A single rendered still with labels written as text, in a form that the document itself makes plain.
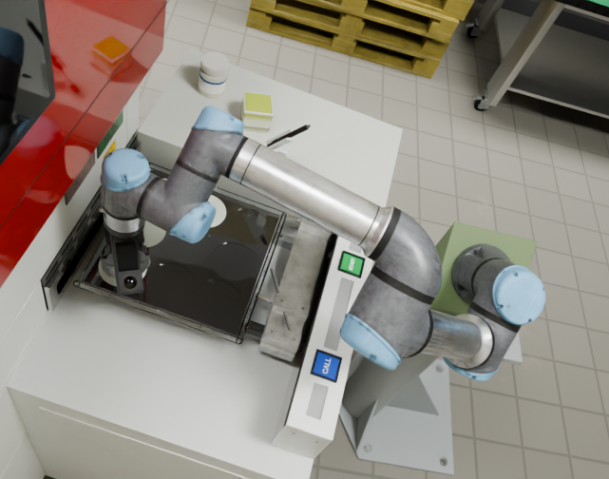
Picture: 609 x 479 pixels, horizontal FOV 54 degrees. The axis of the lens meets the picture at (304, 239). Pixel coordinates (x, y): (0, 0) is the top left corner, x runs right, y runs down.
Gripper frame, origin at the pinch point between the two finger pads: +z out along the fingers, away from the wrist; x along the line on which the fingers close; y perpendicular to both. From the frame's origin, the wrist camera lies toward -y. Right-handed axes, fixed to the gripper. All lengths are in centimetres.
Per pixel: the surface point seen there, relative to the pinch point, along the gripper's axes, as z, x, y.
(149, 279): 3.2, -5.1, 1.9
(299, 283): 5.2, -39.0, -1.9
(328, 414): -2.8, -34.2, -34.9
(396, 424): 92, -94, -19
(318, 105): -3, -55, 47
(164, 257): 3.1, -9.0, 7.2
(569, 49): 70, -271, 169
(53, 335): 11.0, 14.8, -4.6
